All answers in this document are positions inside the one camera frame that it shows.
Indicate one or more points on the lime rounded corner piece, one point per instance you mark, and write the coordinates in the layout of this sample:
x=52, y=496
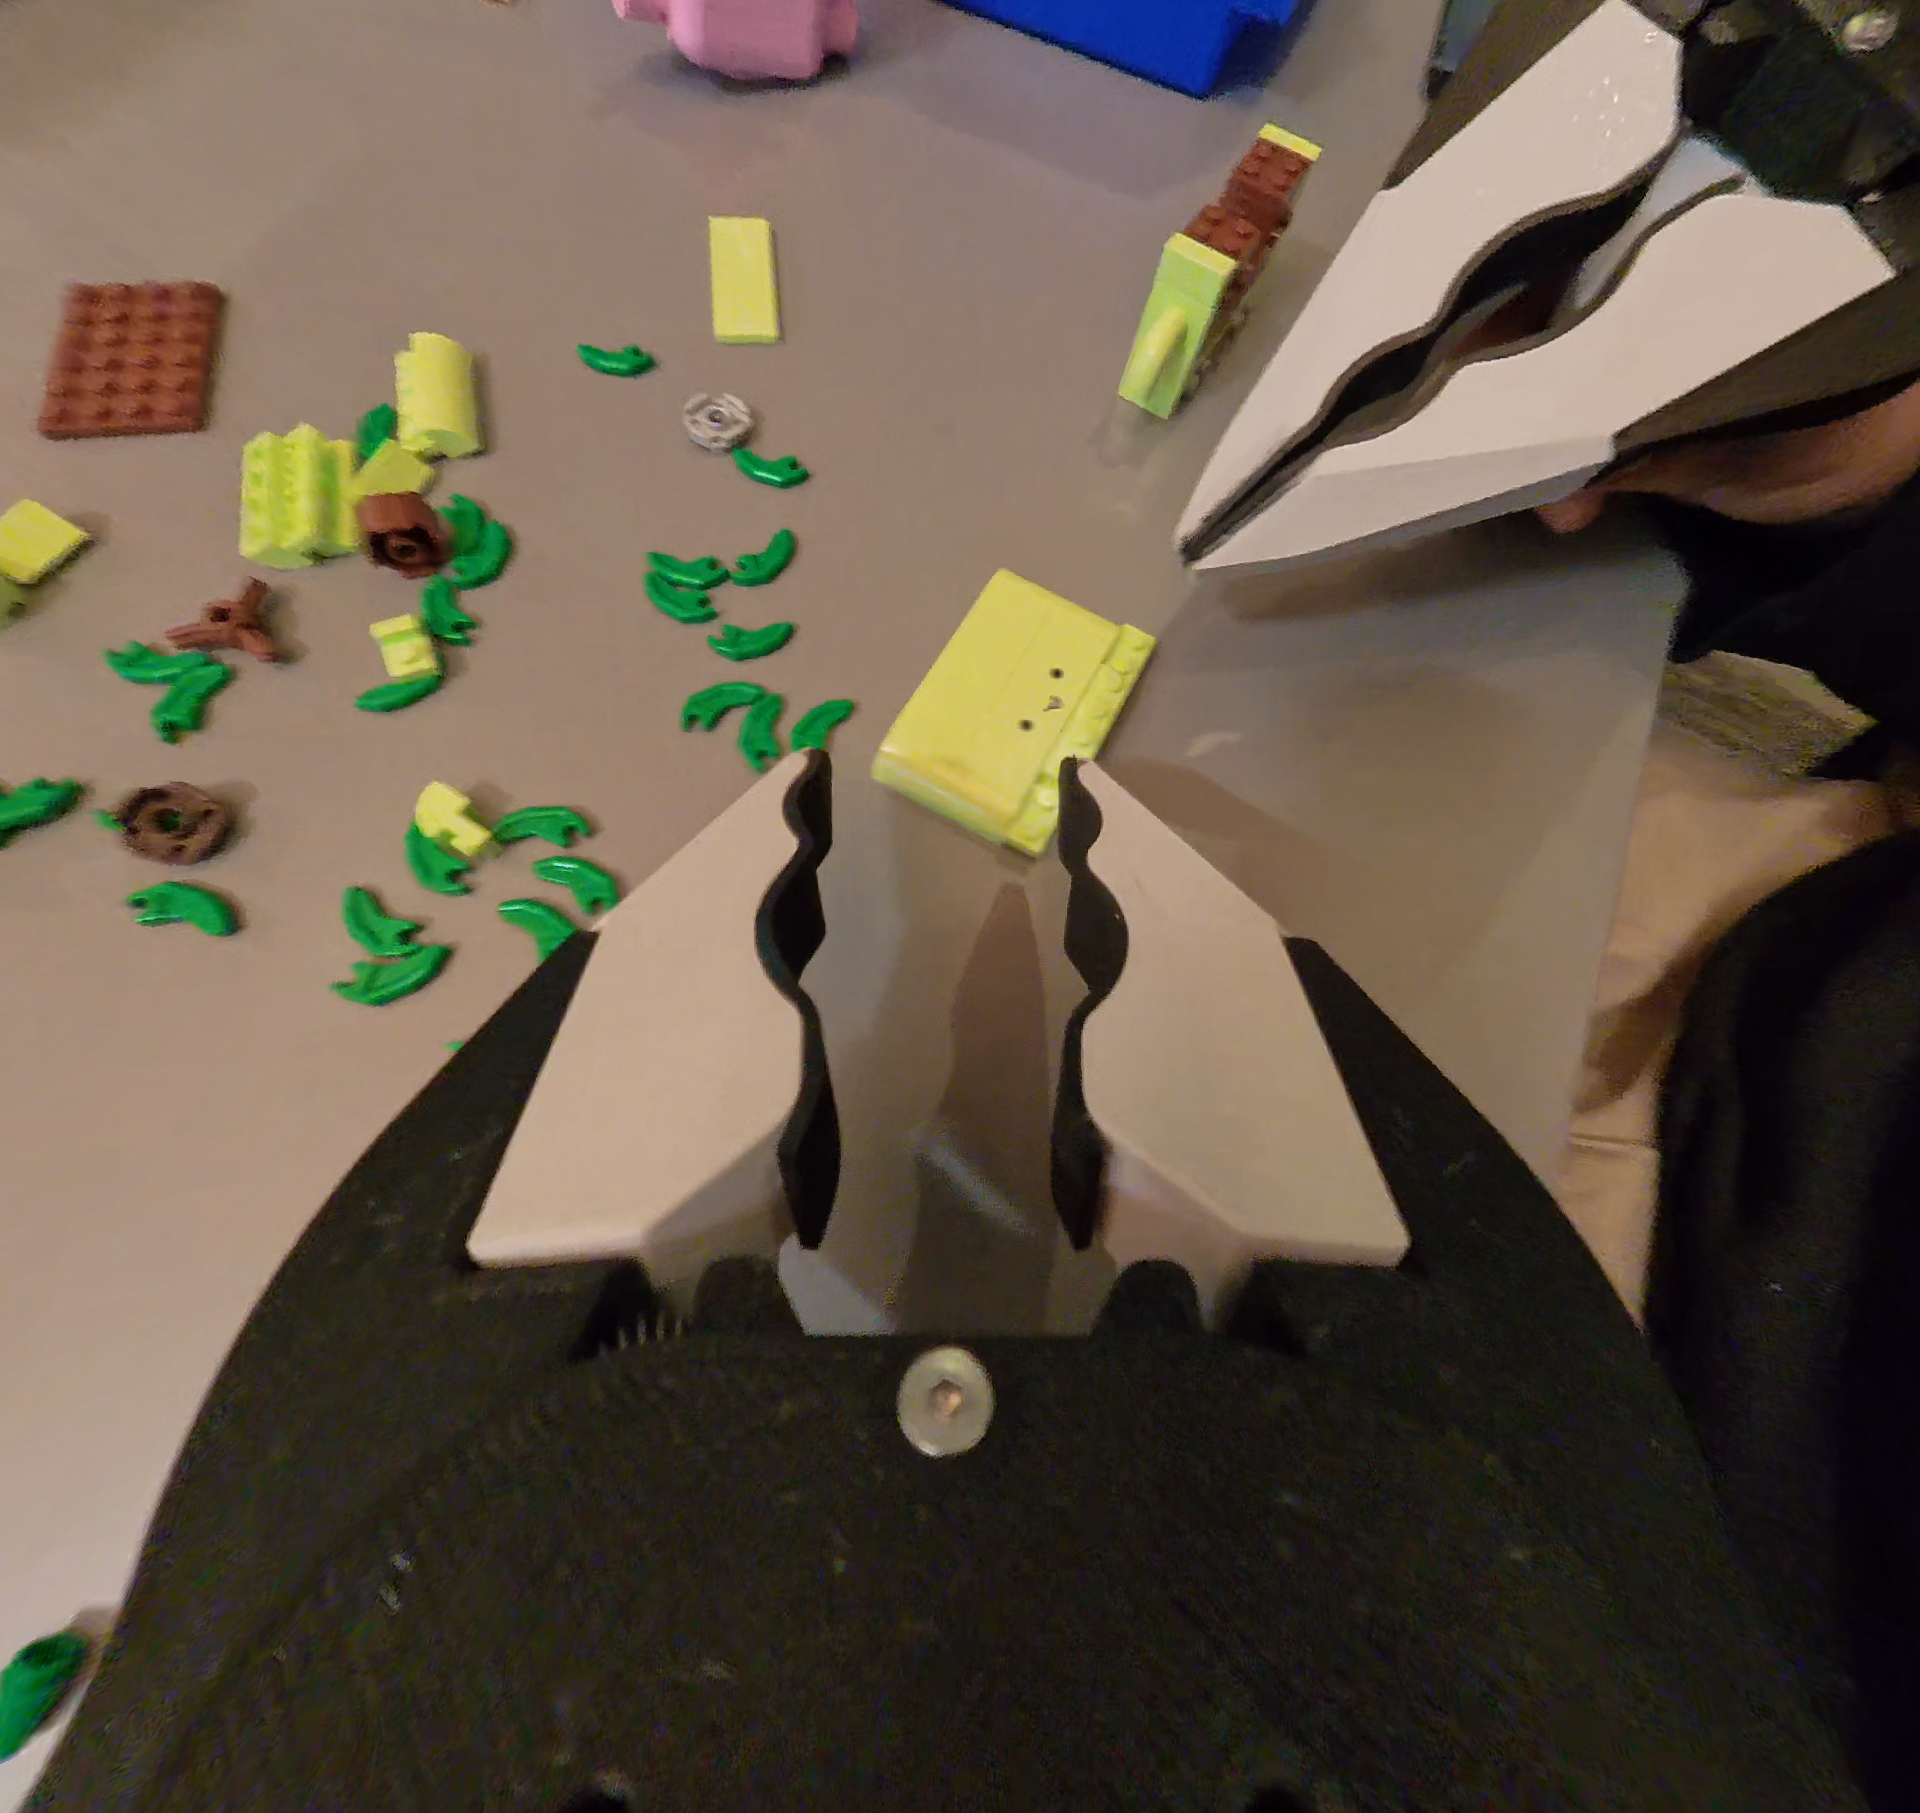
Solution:
x=450, y=819

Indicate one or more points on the person's right forearm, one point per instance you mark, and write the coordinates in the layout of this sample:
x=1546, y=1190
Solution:
x=1799, y=599

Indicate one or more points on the small lime square tile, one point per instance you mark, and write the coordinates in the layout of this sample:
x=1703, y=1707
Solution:
x=39, y=542
x=393, y=470

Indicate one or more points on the grey round plate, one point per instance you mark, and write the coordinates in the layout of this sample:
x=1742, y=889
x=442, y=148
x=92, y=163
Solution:
x=716, y=420

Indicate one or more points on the person's right hand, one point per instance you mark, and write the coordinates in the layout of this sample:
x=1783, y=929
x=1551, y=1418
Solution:
x=1799, y=470

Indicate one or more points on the person's tan trousers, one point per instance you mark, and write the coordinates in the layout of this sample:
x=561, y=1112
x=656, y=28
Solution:
x=1681, y=914

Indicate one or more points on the large brown studded plate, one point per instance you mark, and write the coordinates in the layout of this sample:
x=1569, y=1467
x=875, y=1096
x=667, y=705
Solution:
x=133, y=357

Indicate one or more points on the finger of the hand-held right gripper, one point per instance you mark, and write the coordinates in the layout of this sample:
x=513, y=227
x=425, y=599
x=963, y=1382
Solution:
x=1695, y=329
x=1439, y=224

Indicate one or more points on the stack of lime bricks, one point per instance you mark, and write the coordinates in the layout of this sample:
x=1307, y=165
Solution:
x=299, y=496

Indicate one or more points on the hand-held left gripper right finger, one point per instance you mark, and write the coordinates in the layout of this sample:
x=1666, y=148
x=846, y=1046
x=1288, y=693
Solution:
x=1245, y=1093

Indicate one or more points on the scatter of green leaf pieces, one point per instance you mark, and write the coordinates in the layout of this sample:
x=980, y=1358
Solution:
x=683, y=597

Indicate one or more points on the large lime half-round brick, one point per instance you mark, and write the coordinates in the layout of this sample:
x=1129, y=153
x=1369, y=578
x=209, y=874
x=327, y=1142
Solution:
x=438, y=396

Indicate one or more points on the dark round plate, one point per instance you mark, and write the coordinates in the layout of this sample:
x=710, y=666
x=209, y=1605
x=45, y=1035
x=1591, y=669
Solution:
x=176, y=824

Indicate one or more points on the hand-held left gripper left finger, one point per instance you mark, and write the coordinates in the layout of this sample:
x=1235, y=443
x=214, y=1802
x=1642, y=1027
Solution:
x=645, y=1093

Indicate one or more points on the small lime stud piece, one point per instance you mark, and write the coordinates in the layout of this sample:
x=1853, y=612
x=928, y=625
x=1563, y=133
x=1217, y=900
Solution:
x=406, y=646

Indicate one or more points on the brown and lime trunk build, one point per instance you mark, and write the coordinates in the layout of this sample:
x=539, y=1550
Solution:
x=1186, y=299

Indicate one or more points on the brown stump piece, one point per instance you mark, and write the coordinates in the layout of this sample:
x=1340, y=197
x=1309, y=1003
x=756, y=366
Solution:
x=402, y=533

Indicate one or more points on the lime tile with face print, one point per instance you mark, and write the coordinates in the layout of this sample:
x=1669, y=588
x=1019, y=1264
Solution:
x=1050, y=697

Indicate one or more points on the brown and lime brick assembly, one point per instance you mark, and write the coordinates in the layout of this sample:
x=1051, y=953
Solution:
x=931, y=777

